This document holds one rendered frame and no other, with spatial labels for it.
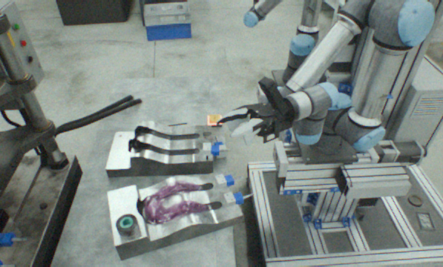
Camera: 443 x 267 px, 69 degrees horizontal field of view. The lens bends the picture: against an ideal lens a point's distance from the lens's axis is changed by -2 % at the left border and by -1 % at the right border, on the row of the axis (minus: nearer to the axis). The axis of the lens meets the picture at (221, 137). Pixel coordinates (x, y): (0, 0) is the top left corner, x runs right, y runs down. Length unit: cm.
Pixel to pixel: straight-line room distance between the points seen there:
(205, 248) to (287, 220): 92
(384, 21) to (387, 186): 71
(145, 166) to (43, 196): 48
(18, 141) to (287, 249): 151
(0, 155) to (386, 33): 147
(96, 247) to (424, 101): 148
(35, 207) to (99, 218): 32
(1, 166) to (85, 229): 41
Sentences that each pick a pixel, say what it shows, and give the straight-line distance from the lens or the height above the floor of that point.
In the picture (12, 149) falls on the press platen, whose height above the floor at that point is 104.
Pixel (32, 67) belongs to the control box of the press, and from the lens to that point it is 187.
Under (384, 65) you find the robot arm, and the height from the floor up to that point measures 149.
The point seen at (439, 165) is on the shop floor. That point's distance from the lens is 326.
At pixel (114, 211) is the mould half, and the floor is 91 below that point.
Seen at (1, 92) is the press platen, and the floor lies 129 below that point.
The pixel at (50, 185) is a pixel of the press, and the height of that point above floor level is 78.
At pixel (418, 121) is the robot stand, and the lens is 170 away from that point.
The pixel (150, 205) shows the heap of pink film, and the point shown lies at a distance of 138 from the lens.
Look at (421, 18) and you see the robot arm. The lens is 104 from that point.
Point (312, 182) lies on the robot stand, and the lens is 152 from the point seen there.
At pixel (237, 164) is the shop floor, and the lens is 273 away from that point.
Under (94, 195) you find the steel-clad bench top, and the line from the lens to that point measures 160.
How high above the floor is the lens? 198
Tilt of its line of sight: 42 degrees down
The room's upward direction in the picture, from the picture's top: straight up
